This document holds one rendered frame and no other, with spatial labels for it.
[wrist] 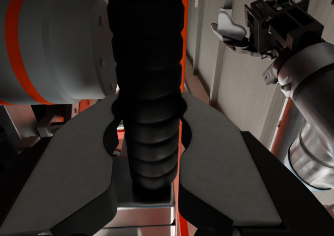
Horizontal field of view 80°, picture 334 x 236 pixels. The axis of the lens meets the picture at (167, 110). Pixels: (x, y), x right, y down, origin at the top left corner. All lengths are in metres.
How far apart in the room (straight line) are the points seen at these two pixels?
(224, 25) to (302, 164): 0.27
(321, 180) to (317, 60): 0.16
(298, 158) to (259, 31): 0.19
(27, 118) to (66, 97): 0.13
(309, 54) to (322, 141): 0.10
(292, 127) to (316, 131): 0.37
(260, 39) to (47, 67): 0.30
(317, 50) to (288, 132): 0.38
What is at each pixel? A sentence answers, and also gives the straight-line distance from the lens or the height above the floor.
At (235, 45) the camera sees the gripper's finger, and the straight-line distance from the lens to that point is 0.40.
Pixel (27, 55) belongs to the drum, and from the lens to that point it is 0.25.
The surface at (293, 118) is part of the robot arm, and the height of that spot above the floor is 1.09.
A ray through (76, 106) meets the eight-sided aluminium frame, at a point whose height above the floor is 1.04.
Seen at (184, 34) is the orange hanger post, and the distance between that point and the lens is 0.68.
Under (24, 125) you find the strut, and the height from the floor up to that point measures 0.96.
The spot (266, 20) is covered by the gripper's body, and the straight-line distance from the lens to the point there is 0.35.
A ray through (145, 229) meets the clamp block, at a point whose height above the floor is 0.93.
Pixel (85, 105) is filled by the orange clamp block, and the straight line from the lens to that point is 0.62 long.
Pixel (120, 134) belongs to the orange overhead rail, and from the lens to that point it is 4.11.
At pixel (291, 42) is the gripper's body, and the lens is 0.31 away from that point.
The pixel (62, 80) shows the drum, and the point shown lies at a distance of 0.26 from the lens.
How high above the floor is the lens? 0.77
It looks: 32 degrees up
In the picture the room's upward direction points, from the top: 180 degrees counter-clockwise
